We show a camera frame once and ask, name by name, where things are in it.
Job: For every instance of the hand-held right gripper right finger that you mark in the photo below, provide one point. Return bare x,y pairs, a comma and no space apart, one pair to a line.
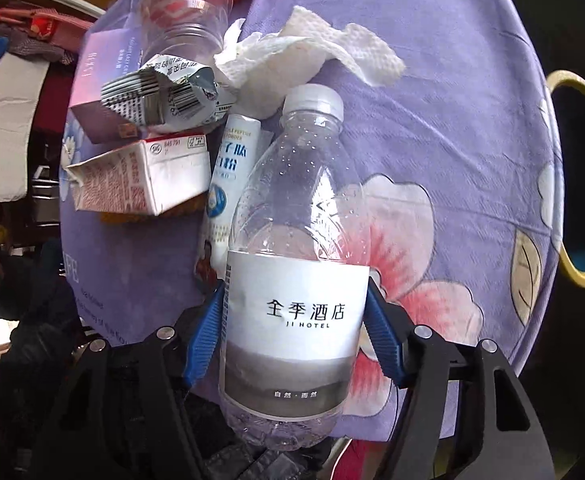
380,330

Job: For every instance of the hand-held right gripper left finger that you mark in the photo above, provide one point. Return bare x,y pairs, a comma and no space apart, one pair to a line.
205,335

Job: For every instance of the clear plastic water bottle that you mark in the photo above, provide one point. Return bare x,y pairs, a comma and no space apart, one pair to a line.
292,200

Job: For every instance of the purple cardboard box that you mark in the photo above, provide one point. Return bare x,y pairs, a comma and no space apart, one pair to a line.
95,80

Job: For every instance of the white paper towel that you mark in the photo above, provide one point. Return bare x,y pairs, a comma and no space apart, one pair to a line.
297,50

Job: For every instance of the yellow-rimmed blue trash bin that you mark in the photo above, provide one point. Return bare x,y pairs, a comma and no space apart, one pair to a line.
579,79

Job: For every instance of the red and white milk carton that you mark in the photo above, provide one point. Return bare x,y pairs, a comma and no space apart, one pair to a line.
162,175

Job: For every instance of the white powder sachet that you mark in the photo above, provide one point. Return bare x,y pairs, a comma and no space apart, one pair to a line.
230,170

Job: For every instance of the purple floral tablecloth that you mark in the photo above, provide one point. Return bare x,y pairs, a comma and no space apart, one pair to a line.
447,135

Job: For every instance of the crushed silver drink carton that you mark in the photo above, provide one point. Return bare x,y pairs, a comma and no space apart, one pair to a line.
147,90

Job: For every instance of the white sheet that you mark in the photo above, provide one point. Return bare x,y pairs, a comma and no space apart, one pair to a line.
2,125

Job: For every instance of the clear plastic cup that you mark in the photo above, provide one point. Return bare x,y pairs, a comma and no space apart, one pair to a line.
187,15

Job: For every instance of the red patterned cloth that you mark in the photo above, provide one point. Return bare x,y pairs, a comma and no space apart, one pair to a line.
47,27

